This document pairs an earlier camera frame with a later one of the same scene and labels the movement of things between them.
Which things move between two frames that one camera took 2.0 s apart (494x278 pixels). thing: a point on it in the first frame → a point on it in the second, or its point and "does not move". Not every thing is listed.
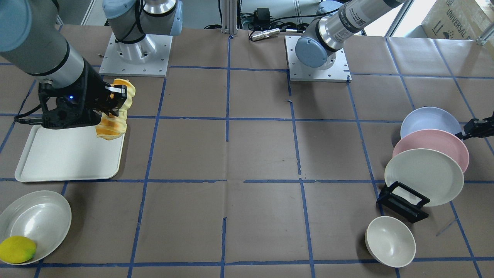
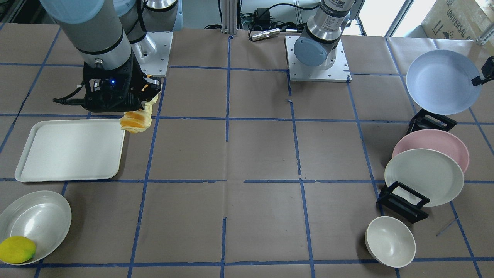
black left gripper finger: x=480 y=129 → x=488 y=69
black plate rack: x=403 y=202 does not move
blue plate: x=430 y=117 → x=440 y=81
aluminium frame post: x=229 y=17 does not move
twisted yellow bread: x=110 y=127 → x=138 y=120
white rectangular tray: x=76 y=153 does not move
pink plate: x=443 y=141 does not move
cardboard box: x=459 y=19 does not move
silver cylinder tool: x=269 y=33 does not move
